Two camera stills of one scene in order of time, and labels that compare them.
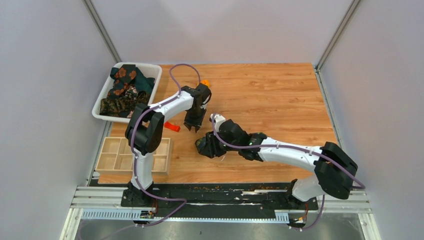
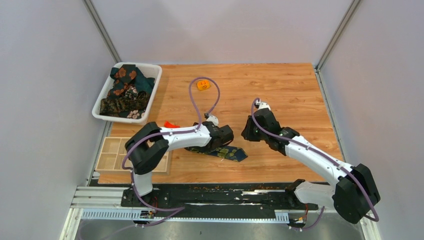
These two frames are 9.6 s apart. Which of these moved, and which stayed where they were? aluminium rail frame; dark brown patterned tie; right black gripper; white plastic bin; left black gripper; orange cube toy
Moved: right black gripper; left black gripper
Stayed: white plastic bin; orange cube toy; aluminium rail frame; dark brown patterned tie
